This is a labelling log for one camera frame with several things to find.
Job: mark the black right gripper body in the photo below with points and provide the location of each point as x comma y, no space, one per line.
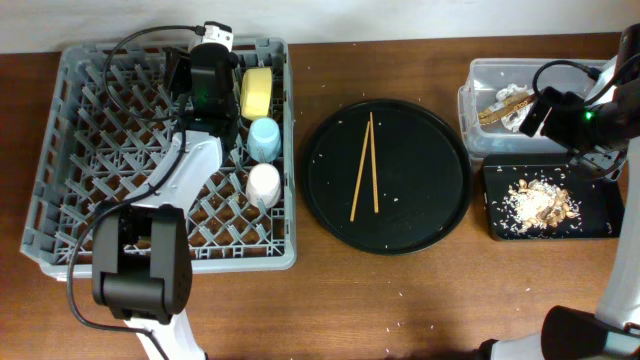
579,129

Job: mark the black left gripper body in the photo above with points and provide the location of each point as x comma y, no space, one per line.
233,104

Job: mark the yellow bowl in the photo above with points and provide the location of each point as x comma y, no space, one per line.
256,92

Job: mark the light blue plastic cup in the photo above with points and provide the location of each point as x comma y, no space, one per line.
264,140

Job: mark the pink plastic cup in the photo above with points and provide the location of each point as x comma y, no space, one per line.
263,184

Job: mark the wooden chopstick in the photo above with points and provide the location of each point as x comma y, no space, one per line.
373,163
359,173

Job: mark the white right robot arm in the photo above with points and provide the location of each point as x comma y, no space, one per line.
606,121

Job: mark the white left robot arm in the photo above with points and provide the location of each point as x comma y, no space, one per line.
141,262

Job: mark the grey plastic dishwasher rack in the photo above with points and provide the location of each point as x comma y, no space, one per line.
108,129

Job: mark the brown printed wrapper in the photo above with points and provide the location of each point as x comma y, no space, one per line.
505,110

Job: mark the crumpled white paper napkin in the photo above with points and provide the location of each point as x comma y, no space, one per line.
513,121

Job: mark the clear plastic bin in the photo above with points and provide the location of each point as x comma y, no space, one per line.
487,76

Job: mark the black rectangular tray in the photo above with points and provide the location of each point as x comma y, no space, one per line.
601,207

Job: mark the rice and peanut shell scraps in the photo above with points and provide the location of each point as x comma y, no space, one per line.
534,208

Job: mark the round black tray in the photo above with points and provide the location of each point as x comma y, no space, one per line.
424,177

